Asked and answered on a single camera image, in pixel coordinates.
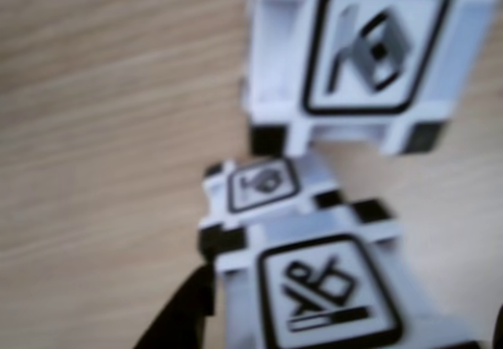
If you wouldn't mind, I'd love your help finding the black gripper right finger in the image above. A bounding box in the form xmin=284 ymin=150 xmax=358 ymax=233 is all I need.
xmin=490 ymin=305 xmax=503 ymax=349

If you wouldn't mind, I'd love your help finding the white cube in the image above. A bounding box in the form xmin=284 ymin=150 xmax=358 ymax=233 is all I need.
xmin=240 ymin=0 xmax=503 ymax=158
xmin=200 ymin=156 xmax=343 ymax=228
xmin=197 ymin=198 xmax=486 ymax=349

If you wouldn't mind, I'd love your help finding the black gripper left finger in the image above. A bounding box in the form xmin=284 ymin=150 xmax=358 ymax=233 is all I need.
xmin=132 ymin=263 xmax=217 ymax=349

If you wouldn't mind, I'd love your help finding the white cube, diamond spiral symbol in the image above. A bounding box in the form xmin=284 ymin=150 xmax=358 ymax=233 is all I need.
xmin=200 ymin=156 xmax=343 ymax=228

